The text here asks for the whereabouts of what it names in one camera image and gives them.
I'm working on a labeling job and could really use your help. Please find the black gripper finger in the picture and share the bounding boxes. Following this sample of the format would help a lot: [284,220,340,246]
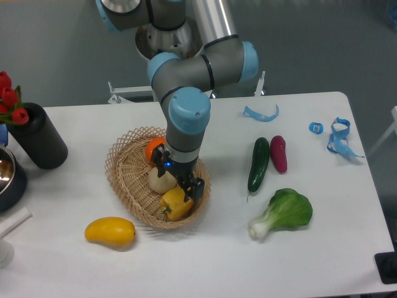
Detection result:
[182,176,205,202]
[151,145,171,178]

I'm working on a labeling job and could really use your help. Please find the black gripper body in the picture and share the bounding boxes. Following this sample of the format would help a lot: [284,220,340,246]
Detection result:
[163,150,198,187]

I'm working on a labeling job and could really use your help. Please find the yellow bell pepper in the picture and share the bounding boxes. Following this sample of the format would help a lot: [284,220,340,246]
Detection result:
[160,187,195,222]

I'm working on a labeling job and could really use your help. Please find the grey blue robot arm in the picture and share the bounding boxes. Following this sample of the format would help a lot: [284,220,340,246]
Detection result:
[97,1,259,201]

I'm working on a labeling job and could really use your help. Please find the woven wicker basket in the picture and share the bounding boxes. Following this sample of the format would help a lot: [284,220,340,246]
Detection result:
[105,127,211,229]

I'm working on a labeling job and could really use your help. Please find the orange fruit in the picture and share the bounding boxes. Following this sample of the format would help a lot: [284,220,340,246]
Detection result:
[145,137,166,165]

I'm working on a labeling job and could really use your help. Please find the beige round bun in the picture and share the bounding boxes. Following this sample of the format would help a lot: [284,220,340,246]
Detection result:
[148,168,177,194]

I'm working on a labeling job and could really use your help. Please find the green cucumber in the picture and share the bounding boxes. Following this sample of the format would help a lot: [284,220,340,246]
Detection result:
[246,137,270,201]

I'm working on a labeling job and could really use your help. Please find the yellow mango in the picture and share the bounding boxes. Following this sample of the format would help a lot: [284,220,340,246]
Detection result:
[84,217,136,247]

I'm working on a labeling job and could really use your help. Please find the curved blue tape strip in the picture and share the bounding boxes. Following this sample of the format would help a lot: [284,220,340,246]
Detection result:
[242,105,280,122]

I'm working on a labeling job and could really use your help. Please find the green bok choy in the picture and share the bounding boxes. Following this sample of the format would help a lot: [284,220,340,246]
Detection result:
[248,188,313,239]

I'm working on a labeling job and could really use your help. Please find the black cylindrical vase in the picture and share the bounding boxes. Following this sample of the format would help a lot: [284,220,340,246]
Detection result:
[6,102,68,169]

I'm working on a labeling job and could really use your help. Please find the small blue tape roll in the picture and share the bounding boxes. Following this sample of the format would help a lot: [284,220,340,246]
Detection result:
[308,122,324,135]

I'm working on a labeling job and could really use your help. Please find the dark metal bowl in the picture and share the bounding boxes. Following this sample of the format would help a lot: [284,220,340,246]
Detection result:
[1,145,27,212]

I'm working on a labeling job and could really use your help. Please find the tangled blue tape strip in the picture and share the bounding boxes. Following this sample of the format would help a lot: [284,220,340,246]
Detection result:
[327,117,365,160]

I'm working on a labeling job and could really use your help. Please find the red artificial tulips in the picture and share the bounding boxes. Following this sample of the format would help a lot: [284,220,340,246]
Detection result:
[1,71,29,125]

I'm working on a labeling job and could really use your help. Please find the white plastic stand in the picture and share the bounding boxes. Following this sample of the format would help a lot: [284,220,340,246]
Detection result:
[1,207,32,269]

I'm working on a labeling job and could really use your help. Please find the black device at table edge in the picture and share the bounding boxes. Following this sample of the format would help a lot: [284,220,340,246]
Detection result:
[375,251,396,284]

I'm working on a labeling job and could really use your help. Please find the white object right edge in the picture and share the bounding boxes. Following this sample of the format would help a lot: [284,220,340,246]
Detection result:
[371,106,397,151]

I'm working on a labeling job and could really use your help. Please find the white metal base frame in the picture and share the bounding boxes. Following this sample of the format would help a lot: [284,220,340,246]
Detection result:
[107,70,266,104]

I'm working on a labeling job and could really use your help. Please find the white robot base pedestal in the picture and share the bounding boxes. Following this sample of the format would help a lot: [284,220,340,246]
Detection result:
[135,16,203,63]

